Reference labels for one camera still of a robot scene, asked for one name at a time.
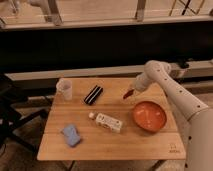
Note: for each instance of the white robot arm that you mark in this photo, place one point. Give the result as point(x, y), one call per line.
point(199, 155)

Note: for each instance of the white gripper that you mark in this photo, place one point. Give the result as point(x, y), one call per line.
point(140, 83)

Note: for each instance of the orange ceramic bowl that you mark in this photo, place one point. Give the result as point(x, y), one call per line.
point(149, 115)

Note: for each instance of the black office chair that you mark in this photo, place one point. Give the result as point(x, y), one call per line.
point(12, 119)

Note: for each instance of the black striped case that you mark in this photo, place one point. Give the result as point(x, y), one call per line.
point(93, 95)

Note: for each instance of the clear plastic cup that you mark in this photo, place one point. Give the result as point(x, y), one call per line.
point(65, 88)

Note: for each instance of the red pepper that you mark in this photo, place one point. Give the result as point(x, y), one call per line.
point(128, 93)

